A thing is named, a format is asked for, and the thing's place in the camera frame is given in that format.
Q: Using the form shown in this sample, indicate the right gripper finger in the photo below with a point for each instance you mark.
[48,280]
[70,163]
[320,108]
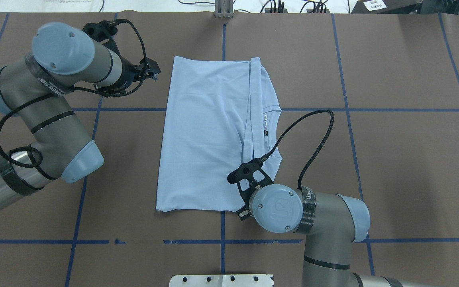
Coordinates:
[243,214]

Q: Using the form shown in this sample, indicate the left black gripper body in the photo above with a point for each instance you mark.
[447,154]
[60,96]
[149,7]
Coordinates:
[128,75]

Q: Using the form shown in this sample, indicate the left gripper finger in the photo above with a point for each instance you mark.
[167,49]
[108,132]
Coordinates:
[149,66]
[148,75]

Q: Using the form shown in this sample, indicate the light blue t-shirt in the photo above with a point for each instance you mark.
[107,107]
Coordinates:
[213,124]

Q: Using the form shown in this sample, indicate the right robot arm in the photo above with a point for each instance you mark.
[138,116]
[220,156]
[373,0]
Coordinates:
[331,224]

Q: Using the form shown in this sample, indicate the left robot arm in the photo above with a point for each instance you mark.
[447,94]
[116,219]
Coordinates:
[41,137]

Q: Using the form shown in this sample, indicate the white garment hang tag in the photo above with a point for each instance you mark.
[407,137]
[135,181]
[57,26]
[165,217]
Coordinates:
[265,125]

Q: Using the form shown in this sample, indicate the black box with label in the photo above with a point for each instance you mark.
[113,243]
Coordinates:
[387,7]

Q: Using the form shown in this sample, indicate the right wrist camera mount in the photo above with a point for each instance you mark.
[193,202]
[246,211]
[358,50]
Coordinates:
[246,172]

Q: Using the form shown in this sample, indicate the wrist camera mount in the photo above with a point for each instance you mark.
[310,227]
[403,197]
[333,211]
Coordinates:
[246,172]
[103,33]

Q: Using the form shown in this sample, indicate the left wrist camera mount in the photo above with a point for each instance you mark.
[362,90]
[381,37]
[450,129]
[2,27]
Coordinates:
[103,33]

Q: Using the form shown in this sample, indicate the aluminium frame post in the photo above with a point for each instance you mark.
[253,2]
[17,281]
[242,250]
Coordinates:
[223,9]

